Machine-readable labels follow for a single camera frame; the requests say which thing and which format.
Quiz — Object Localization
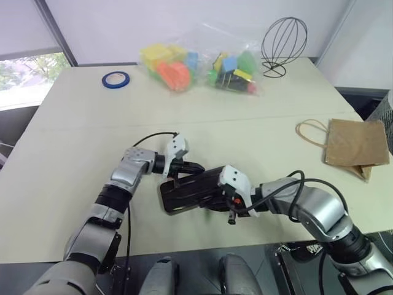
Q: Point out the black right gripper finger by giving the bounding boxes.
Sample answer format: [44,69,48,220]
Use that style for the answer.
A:
[200,197,230,213]

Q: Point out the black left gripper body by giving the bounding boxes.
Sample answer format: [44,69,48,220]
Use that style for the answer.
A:
[168,159,187,188]

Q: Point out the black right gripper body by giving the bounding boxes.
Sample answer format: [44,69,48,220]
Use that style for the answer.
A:
[223,185,247,214]

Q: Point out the black pouch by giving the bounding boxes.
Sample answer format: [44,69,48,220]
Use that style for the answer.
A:
[158,165,231,216]

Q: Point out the brown paper bag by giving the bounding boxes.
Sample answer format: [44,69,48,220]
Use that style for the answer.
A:
[295,118,391,183]

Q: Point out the grey rounded robot leg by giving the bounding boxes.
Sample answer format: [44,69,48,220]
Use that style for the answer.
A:
[217,253,262,295]
[140,256,181,295]

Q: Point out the orange foam block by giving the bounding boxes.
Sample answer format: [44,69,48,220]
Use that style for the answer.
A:
[157,61,192,91]

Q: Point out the clear bag with orange block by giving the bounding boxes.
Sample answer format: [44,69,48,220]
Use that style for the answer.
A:
[137,29,204,93]

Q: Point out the flat yellow block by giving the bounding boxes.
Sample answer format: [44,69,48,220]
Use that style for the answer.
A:
[233,68,254,82]

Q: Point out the blue foam block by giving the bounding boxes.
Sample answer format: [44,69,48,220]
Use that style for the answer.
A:
[185,51,200,70]

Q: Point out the blue cube block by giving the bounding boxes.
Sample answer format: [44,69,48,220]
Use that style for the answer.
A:
[222,56,239,73]

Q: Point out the blue tape roll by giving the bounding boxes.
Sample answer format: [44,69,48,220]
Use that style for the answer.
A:
[101,71,132,91]

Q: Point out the small yellow foam block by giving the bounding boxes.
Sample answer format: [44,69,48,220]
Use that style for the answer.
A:
[167,45,187,61]

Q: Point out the large yellow foam block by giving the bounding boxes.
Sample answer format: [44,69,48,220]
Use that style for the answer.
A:
[140,45,173,67]

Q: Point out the large green block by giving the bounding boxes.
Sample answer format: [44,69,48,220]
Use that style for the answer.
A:
[238,50,259,74]

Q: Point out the black mesh waste bin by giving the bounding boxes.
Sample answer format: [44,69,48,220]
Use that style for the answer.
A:
[366,91,393,155]

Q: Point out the grey roller blind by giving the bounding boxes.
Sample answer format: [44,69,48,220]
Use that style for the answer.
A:
[0,0,61,61]

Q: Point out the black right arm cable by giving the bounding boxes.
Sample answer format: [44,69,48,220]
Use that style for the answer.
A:
[227,170,349,295]

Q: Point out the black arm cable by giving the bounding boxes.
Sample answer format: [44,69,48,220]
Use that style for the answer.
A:
[227,170,349,295]
[123,132,181,295]

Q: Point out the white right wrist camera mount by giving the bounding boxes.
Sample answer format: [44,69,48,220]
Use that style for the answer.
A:
[217,165,262,218]

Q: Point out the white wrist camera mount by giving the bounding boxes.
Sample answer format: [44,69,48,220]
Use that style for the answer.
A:
[162,132,189,179]
[217,165,262,218]

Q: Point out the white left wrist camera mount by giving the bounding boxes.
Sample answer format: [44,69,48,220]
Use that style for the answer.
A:
[162,132,189,179]

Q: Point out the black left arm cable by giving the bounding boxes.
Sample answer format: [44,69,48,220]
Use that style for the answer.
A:
[123,132,181,295]

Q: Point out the black metal frame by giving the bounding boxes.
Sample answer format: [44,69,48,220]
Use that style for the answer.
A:
[274,243,306,295]

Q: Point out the black wire head stand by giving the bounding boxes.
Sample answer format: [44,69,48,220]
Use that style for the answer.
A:
[261,17,309,78]

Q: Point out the dark window frame post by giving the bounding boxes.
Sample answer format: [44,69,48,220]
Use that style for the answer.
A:
[33,0,78,67]

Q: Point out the white partition post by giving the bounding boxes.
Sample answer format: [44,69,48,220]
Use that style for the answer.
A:
[316,0,357,70]

